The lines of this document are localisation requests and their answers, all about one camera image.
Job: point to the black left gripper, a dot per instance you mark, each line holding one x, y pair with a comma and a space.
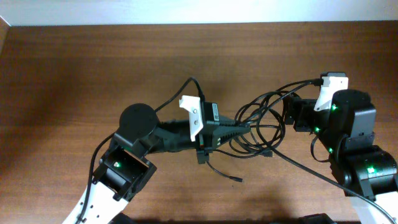
216, 134

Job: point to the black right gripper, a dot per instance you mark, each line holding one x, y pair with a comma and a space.
289, 111

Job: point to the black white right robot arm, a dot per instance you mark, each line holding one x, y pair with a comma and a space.
367, 173

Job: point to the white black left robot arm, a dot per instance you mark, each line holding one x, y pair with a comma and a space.
123, 170

